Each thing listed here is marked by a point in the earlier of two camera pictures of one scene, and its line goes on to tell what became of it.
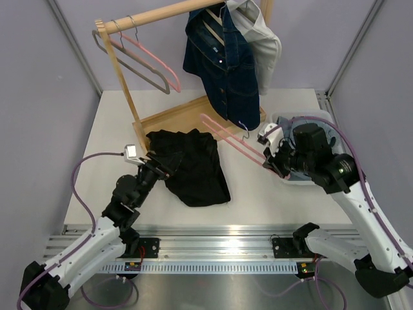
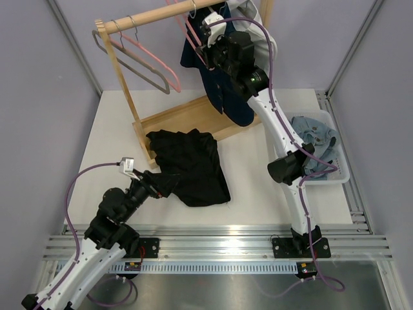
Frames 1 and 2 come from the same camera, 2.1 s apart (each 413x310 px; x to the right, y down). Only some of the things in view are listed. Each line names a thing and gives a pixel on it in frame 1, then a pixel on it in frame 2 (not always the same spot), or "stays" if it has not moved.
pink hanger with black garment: x=204 y=117 to x=190 y=22
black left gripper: x=164 y=165 to x=159 y=185
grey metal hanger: x=95 y=32 stays
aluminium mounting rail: x=193 y=243 stays
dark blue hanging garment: x=217 y=49 stays
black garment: x=190 y=159 stays
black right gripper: x=273 y=161 to x=205 y=51
